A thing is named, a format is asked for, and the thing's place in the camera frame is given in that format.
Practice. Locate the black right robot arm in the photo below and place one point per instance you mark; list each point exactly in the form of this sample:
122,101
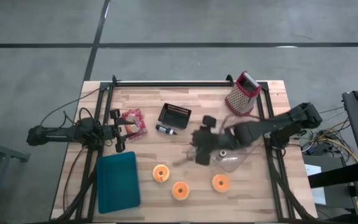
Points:
275,124

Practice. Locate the black mesh basket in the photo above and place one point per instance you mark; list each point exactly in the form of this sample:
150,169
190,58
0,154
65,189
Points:
174,116

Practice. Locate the black metal bar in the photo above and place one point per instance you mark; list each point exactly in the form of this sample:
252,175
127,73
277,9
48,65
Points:
337,175

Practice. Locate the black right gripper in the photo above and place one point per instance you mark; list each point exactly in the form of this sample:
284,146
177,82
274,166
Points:
210,140

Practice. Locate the clear plastic container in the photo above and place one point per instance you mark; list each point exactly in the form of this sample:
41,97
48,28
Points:
232,165

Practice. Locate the grey metal stand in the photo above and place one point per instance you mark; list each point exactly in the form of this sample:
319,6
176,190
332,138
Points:
5,153

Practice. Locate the white paper sheet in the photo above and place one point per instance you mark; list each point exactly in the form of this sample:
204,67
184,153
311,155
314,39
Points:
319,196

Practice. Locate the black aluminium table frame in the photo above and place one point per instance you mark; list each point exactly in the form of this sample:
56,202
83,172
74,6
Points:
172,83

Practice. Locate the red metal box grater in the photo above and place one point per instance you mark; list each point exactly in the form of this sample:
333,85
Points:
241,96

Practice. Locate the black marker pen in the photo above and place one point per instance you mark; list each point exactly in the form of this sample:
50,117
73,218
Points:
163,128

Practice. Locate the red popcorn packet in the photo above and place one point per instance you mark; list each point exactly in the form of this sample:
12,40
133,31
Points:
140,124

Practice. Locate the cream orange toy doughnut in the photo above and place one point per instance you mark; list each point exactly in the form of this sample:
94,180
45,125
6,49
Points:
216,188
157,178
176,195

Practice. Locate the blue plastic bin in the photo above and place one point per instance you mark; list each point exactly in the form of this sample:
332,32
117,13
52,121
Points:
118,183

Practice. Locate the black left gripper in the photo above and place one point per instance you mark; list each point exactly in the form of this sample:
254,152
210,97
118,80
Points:
110,132

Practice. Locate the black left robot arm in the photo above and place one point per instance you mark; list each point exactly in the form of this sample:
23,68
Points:
57,133

